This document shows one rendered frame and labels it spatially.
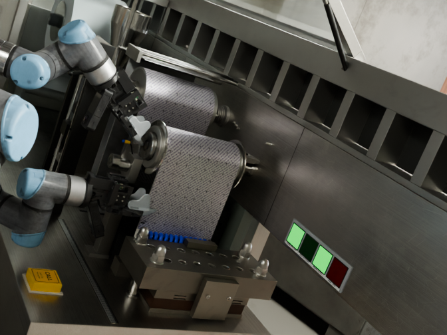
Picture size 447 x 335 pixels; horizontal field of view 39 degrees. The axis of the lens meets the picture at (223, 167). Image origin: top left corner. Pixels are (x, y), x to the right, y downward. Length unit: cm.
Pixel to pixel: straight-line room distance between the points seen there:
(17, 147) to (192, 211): 65
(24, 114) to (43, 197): 36
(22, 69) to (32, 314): 53
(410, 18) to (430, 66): 86
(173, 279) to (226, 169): 35
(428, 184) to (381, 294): 26
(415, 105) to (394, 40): 656
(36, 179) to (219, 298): 55
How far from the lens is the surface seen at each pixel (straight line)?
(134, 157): 170
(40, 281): 155
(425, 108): 143
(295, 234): 164
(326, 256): 155
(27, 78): 142
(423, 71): 860
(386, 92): 152
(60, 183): 155
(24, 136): 126
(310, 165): 165
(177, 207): 172
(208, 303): 164
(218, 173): 172
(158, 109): 185
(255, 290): 172
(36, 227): 158
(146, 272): 153
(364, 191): 149
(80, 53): 154
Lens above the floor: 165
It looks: 13 degrees down
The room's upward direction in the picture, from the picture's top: 21 degrees clockwise
